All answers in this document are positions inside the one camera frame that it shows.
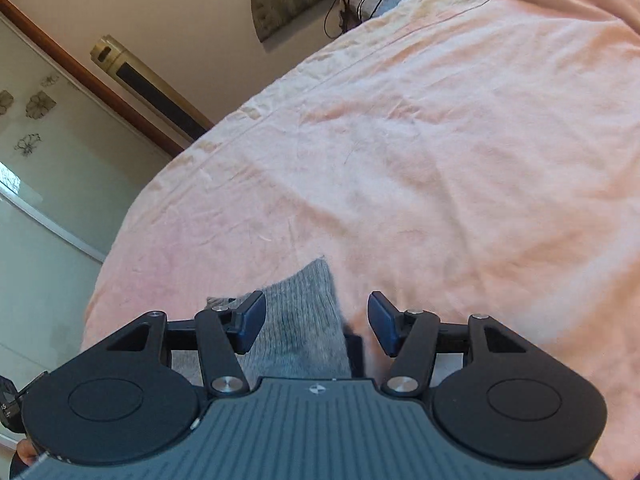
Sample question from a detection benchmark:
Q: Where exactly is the brown wooden door frame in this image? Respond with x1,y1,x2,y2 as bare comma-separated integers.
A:
0,0,187,159

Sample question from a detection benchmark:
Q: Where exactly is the gold tower fan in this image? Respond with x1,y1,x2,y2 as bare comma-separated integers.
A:
90,35,216,142

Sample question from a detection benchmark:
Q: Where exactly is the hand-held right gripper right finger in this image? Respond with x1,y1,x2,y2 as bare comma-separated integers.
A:
367,291,546,398

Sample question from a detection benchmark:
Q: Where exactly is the sliding wardrobe door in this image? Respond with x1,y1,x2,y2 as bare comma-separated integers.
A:
0,10,173,451

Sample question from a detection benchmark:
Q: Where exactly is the grey sweater with navy sleeves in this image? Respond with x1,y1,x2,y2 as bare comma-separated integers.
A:
170,257,364,386

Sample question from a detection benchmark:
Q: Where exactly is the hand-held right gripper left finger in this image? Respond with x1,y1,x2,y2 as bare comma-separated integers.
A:
107,290,267,398

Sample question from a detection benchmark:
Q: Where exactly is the pink bed sheet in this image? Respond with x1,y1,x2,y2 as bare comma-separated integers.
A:
80,0,640,480

